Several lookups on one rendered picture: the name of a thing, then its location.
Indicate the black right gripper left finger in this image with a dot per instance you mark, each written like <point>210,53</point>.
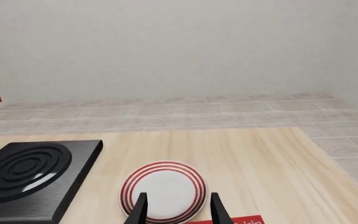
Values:
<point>138,211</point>

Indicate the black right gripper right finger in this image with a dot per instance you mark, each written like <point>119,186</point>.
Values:
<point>219,211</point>

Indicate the white plate with red rings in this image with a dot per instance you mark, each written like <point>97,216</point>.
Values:
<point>166,186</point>

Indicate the flat black stove plate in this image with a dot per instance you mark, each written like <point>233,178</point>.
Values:
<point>26,177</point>

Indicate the red printed food box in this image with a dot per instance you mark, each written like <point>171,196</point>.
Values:
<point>247,219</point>

